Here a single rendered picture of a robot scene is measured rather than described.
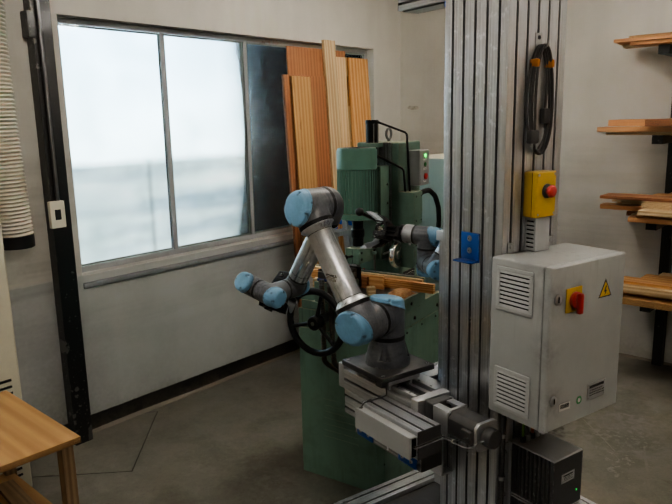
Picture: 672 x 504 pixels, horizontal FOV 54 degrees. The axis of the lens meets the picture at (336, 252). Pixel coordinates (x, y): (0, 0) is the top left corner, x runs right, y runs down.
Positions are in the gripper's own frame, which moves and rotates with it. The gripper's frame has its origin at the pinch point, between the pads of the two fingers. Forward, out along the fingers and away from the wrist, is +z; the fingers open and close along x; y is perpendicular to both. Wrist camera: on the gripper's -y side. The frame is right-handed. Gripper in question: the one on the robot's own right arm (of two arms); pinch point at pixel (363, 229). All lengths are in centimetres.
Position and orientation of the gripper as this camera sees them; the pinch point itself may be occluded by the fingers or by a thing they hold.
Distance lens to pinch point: 271.6
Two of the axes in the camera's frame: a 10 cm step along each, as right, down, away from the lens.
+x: -1.7, 9.8, -0.7
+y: -5.2, -1.5, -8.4
